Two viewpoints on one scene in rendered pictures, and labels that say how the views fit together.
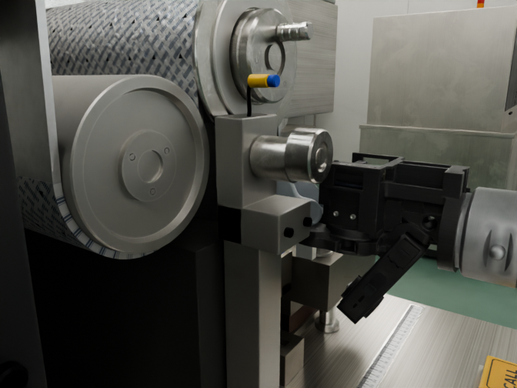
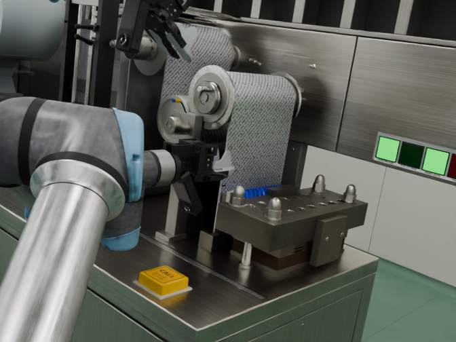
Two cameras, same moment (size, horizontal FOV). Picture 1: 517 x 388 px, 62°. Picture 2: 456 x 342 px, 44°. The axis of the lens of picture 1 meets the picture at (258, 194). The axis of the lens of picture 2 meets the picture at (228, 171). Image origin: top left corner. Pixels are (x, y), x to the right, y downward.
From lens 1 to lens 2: 141 cm
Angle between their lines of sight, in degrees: 93
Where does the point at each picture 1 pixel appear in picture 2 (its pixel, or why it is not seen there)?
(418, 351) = (212, 279)
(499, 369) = (175, 274)
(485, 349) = (207, 298)
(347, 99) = not seen: outside the picture
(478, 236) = not seen: hidden behind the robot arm
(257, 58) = (196, 96)
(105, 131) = (167, 106)
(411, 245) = not seen: hidden behind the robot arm
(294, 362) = (204, 241)
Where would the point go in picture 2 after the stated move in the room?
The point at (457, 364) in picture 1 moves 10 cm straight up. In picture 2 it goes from (196, 284) to (203, 238)
